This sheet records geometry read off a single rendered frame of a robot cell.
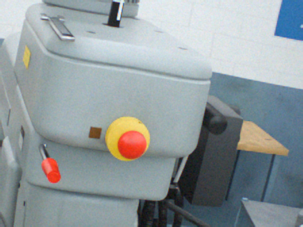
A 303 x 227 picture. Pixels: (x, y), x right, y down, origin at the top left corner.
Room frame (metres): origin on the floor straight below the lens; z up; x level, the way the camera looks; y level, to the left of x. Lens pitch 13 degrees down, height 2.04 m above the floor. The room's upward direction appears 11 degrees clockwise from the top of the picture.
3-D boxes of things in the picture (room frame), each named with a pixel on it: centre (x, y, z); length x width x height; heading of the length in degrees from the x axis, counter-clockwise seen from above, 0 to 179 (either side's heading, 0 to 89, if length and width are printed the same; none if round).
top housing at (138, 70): (1.34, 0.03, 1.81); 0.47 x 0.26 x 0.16; 14
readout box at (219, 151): (1.70, -0.23, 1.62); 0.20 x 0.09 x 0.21; 14
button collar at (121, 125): (1.10, -0.03, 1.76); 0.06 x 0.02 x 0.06; 104
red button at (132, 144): (1.08, -0.04, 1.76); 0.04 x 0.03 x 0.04; 104
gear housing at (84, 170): (1.37, 0.03, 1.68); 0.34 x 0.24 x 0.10; 14
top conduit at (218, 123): (1.40, -0.11, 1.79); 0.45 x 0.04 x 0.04; 14
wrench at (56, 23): (1.15, 0.10, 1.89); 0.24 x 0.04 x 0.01; 13
